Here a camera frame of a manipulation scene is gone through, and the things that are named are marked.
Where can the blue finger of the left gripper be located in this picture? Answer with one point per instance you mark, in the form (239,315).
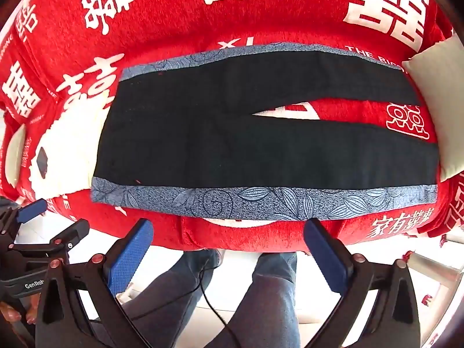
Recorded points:
(71,236)
(26,213)

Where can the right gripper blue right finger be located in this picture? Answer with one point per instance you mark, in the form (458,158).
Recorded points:
(331,256)

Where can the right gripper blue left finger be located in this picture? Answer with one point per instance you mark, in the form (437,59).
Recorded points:
(124,257)

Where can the black pants with floral trim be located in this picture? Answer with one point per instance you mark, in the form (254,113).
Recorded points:
(274,132)

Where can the black phone on bed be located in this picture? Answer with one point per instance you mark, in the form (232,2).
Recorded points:
(42,162)

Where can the cream pillow on left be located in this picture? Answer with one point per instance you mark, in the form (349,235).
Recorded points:
(14,155)

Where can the cream pillow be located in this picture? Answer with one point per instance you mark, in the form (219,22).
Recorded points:
(14,155)
(438,73)

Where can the person's legs in jeans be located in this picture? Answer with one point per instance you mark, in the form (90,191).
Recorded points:
(218,298)

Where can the red bedspread with white characters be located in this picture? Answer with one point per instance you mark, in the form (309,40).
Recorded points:
(61,61)

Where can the cream pillow on right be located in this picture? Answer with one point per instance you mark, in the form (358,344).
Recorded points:
(438,73)

